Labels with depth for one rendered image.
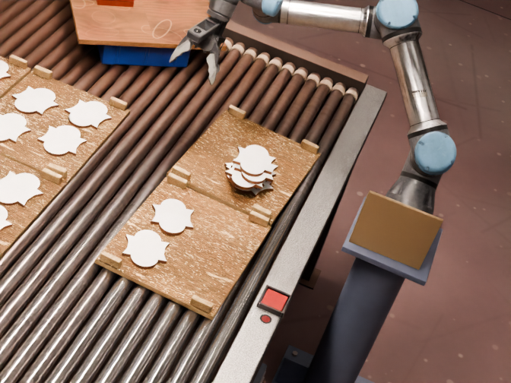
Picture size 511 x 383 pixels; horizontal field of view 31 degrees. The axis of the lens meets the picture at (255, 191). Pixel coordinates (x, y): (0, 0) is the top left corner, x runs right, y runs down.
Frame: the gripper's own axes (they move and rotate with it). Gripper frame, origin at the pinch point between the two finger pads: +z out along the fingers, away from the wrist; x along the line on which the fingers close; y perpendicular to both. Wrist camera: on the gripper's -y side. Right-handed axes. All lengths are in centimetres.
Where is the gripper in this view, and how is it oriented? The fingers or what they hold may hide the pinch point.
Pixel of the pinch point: (188, 74)
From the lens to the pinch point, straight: 283.3
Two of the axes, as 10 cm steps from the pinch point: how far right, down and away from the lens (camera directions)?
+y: 3.1, -1.1, 9.4
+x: -8.5, -4.7, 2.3
